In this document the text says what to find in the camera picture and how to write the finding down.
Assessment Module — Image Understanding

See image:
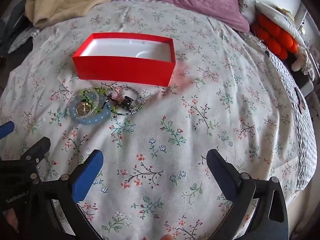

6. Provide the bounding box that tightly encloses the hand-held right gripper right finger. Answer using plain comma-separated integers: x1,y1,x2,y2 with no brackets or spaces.
206,149,289,240

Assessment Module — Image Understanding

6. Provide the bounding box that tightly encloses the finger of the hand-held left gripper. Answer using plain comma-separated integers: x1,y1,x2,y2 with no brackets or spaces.
0,121,15,139
19,136,52,179

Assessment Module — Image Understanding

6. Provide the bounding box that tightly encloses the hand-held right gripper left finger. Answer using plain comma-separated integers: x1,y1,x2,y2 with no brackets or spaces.
22,149,104,240

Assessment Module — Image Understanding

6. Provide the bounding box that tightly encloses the blue bead bracelet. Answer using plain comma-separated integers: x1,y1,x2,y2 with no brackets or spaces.
66,90,112,125

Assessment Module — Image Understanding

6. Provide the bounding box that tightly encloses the clear bead bracelet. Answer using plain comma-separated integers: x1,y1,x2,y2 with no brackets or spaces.
67,87,111,120

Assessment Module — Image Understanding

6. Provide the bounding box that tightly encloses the gold ring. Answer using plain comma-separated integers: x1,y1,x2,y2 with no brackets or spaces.
76,100,92,115

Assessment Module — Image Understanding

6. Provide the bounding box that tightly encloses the green bead bracelet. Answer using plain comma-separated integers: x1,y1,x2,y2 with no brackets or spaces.
81,86,118,113

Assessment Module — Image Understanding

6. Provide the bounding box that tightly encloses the red cardboard box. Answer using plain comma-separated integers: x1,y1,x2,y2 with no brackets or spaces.
72,33,176,87

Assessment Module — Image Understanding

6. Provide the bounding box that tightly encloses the floral bed sheet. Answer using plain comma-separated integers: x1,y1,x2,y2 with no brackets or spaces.
0,0,314,240

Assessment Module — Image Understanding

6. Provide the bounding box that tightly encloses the grey knitted blanket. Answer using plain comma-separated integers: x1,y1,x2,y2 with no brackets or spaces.
264,37,316,192

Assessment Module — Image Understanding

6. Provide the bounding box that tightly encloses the beige quilted blanket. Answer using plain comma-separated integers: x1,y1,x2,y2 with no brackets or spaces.
25,0,127,28

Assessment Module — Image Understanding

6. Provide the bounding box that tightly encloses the orange plush toy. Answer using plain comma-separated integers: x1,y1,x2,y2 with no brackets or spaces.
251,13,300,60

